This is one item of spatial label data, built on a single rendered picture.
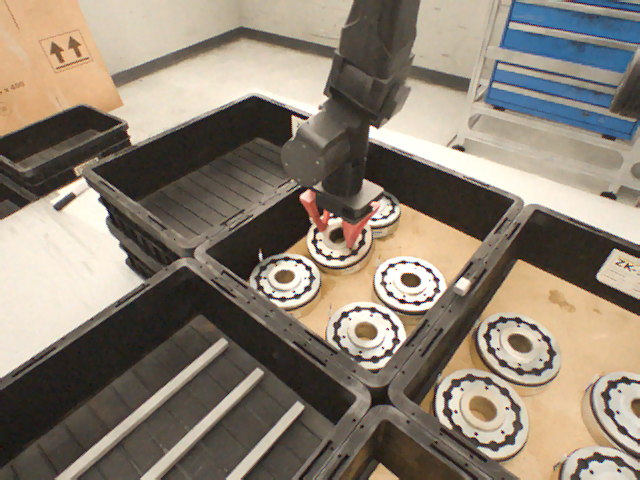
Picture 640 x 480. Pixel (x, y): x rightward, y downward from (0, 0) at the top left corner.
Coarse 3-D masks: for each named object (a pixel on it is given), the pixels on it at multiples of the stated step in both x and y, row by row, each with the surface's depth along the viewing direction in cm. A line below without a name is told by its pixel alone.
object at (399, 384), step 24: (528, 216) 59; (552, 216) 59; (504, 240) 55; (624, 240) 55; (456, 312) 46; (432, 336) 44; (408, 360) 42; (408, 384) 40; (408, 408) 38; (432, 432) 37; (480, 456) 36
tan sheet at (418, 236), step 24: (408, 216) 74; (384, 240) 70; (408, 240) 70; (432, 240) 70; (456, 240) 70; (432, 264) 66; (456, 264) 66; (336, 288) 62; (360, 288) 62; (312, 312) 59
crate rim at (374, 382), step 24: (384, 144) 73; (432, 168) 68; (288, 192) 63; (504, 192) 63; (504, 216) 59; (216, 240) 55; (216, 264) 52; (480, 264) 52; (240, 288) 49; (432, 312) 46; (408, 336) 44; (336, 360) 42; (384, 384) 40
